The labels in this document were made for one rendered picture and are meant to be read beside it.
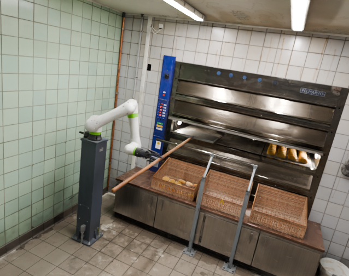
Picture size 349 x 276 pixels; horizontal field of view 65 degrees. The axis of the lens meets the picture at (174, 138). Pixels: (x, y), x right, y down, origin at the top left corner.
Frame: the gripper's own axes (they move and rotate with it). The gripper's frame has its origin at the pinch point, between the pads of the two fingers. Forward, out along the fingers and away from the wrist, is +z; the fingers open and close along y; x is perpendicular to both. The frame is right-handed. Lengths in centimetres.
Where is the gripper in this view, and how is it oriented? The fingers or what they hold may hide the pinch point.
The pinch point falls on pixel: (160, 158)
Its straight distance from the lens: 268.0
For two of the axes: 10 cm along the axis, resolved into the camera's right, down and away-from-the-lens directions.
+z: 9.1, 2.4, -3.3
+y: -1.6, 9.5, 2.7
